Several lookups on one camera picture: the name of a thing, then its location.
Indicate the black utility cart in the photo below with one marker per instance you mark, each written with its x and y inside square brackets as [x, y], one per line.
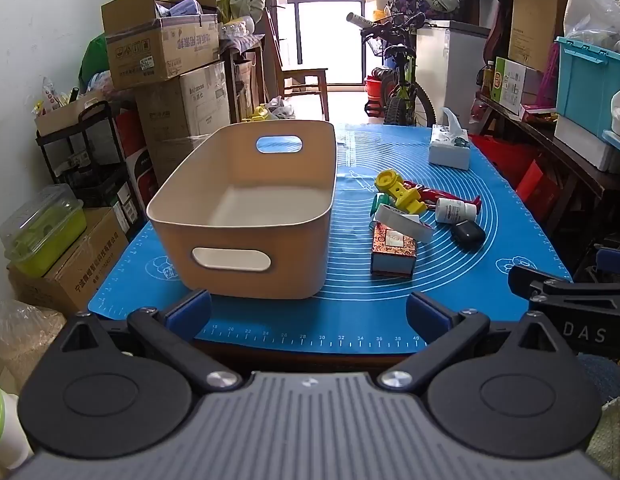
[97, 160]

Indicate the red patterned small box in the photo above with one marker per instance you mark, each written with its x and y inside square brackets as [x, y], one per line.
[392, 252]

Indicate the low brown cardboard box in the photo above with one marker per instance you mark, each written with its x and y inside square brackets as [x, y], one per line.
[80, 265]

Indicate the dark wooden bench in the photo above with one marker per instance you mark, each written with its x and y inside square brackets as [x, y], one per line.
[565, 160]

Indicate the beige plastic storage bin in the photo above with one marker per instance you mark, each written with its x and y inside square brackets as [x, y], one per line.
[250, 210]

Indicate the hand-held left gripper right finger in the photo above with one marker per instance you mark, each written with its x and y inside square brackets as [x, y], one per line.
[430, 314]

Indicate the cardboard box of snacks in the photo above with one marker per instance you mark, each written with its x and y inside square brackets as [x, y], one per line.
[65, 112]

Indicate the white chest freezer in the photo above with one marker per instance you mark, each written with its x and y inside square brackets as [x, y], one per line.
[452, 70]

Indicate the small black case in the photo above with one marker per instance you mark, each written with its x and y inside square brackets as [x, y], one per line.
[467, 233]

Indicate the red paper bag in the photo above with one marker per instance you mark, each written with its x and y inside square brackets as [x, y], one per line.
[505, 155]

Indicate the dark wooden shelf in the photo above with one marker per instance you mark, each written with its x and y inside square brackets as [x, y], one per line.
[242, 75]

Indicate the white flat box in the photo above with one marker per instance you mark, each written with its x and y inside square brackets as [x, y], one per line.
[405, 222]

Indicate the crumpled grey plastic bag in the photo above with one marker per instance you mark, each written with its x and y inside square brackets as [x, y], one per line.
[281, 107]

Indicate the red toy figure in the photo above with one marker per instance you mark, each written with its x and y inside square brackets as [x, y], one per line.
[440, 195]

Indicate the wooden chair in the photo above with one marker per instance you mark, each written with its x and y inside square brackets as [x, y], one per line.
[300, 77]

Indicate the green plastic bag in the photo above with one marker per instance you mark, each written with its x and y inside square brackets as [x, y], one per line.
[92, 60]

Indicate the green lunch box clear lid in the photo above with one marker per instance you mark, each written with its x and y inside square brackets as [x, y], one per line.
[40, 232]

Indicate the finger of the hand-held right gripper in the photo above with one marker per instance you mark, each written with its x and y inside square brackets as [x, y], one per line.
[540, 285]
[612, 260]

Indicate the white bottle green lid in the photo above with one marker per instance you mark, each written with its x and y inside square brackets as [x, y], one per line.
[5, 430]

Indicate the open brown cardboard box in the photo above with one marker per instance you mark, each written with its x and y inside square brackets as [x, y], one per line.
[160, 50]

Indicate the white pill bottle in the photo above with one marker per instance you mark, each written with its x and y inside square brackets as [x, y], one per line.
[455, 210]

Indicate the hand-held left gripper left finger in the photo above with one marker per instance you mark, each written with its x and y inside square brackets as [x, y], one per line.
[191, 309]

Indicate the green and white carton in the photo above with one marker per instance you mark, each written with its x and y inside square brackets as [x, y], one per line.
[512, 85]

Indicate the black and green bicycle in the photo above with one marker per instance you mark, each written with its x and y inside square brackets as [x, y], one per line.
[402, 90]

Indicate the blue silicone baking mat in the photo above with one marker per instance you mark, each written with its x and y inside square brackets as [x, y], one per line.
[340, 310]

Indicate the white tissue box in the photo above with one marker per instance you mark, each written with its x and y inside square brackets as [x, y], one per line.
[449, 150]

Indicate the teal plastic storage crate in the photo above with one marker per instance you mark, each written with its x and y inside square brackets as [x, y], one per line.
[590, 85]

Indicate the tall brown cardboard box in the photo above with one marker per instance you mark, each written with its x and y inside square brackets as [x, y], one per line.
[537, 20]

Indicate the clear plastic bag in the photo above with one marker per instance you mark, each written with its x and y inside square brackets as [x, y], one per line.
[30, 340]

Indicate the white plastic bag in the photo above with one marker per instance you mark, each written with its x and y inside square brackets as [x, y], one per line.
[595, 15]

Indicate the white foam box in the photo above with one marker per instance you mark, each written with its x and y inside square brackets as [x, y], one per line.
[582, 142]

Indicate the pink flat box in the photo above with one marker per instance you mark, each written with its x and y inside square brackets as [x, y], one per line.
[539, 112]

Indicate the large printed cardboard box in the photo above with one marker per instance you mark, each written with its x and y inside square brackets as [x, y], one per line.
[185, 110]

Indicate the yellow plastic toy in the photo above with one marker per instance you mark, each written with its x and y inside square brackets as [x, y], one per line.
[397, 190]

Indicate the red gift box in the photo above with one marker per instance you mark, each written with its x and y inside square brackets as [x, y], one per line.
[537, 190]

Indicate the amber bottle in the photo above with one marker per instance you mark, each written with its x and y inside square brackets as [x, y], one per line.
[488, 80]

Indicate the red appliance box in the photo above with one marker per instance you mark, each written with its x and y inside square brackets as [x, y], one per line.
[137, 170]

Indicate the red bucket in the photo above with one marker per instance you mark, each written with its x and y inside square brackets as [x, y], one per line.
[376, 89]

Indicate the green plastic toy piece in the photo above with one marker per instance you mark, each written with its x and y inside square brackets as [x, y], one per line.
[376, 205]

